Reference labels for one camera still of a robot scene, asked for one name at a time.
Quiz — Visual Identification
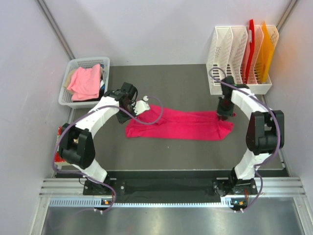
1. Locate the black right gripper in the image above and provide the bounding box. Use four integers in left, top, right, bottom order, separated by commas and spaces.
216, 97, 234, 122

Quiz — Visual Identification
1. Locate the magenta t shirt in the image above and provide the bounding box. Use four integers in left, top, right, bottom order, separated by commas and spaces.
125, 108, 234, 141

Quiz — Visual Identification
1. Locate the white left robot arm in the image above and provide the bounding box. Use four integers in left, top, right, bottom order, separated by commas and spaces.
59, 82, 138, 194

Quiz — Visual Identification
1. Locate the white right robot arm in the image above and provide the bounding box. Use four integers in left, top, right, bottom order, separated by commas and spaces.
214, 76, 284, 196

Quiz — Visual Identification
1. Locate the light pink t shirt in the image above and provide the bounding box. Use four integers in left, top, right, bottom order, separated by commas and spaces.
67, 64, 102, 102

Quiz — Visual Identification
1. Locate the white plastic laundry basket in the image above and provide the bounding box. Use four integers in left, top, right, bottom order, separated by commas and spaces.
59, 57, 110, 109

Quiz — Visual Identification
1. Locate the white file organiser rack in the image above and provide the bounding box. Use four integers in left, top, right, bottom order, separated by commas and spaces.
206, 25, 279, 95

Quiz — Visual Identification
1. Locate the beige cloth in basket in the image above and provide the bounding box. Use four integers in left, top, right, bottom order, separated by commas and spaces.
63, 69, 76, 95

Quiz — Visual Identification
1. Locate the orange plastic folder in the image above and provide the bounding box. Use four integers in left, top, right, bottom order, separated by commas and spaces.
255, 21, 279, 84

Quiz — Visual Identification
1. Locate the red plastic folder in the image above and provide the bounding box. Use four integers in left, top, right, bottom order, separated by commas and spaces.
242, 19, 255, 84

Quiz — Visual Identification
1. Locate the red and green book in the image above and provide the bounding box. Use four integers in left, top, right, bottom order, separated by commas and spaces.
54, 127, 66, 165

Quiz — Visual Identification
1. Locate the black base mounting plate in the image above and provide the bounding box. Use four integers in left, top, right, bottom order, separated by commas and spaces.
82, 170, 247, 203

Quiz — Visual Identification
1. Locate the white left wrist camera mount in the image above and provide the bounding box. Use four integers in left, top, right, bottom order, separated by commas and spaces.
133, 96, 150, 116

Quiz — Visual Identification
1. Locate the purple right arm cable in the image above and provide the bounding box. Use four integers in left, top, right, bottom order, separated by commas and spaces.
209, 68, 281, 212

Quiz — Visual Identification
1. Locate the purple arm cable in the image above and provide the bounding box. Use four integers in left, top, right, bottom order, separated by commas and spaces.
51, 95, 164, 214
209, 68, 281, 212

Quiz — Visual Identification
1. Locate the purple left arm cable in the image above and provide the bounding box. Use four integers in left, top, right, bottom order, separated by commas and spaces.
51, 95, 164, 214

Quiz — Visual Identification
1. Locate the aluminium frame rail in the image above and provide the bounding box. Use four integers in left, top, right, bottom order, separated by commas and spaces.
40, 177, 306, 197

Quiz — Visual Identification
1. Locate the grey slotted cable duct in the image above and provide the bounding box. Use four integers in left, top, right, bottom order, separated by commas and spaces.
49, 198, 244, 208

